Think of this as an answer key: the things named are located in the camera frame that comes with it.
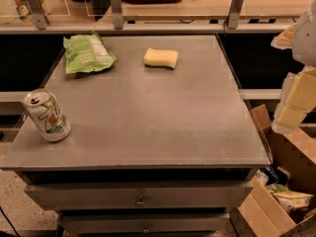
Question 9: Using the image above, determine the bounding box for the grey drawer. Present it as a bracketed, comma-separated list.
[58, 213, 230, 235]
[25, 182, 253, 210]

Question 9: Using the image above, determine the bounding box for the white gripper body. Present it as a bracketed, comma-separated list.
[292, 0, 316, 66]

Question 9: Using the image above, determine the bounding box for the yellow sponge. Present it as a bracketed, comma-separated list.
[143, 48, 179, 69]

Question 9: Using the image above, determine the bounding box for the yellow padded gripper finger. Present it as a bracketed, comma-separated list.
[271, 24, 296, 49]
[272, 66, 316, 134]

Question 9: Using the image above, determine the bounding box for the left metal bracket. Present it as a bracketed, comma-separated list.
[27, 0, 49, 30]

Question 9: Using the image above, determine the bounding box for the grey upper drawer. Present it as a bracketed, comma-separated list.
[25, 182, 253, 210]

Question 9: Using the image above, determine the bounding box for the white green 7up can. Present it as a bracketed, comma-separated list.
[23, 89, 71, 142]

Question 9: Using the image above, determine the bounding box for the metal bracket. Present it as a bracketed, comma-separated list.
[110, 0, 124, 30]
[226, 0, 244, 29]
[27, 0, 49, 30]

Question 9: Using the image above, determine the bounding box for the colourful snack bag behind glass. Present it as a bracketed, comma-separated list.
[0, 0, 50, 25]

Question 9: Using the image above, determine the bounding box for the open cardboard box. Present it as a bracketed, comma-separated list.
[238, 105, 316, 237]

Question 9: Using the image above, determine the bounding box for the green chip bag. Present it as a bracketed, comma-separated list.
[63, 32, 118, 74]

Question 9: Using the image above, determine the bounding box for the middle metal bracket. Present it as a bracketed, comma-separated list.
[110, 0, 124, 30]

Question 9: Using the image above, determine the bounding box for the right metal bracket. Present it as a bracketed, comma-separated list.
[226, 0, 244, 29]

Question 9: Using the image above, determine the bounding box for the snack package in box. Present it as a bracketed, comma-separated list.
[266, 184, 313, 214]

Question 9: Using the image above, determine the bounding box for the grey lower drawer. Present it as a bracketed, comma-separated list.
[58, 213, 230, 235]

